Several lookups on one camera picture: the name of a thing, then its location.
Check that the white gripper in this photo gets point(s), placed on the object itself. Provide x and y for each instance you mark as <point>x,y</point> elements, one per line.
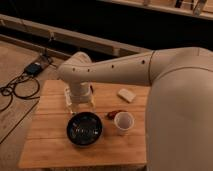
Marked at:
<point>77,94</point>

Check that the black ceramic bowl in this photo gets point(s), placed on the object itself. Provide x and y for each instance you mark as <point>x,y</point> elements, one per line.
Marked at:
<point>84,128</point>

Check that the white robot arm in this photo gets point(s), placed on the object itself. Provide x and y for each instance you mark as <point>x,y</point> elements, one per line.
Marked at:
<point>179,109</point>

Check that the small red-brown object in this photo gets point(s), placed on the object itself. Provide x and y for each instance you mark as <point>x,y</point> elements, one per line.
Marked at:
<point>111,115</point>

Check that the black power adapter box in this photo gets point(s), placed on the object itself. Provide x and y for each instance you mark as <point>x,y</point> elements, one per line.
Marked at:
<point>33,69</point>

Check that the white sponge block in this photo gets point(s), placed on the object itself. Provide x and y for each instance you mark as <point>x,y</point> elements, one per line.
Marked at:
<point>127,95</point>

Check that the white cup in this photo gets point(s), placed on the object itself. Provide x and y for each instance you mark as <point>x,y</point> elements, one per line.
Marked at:
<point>124,122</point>

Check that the wooden shelf rail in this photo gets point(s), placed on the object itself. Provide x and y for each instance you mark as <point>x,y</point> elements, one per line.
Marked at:
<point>70,37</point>

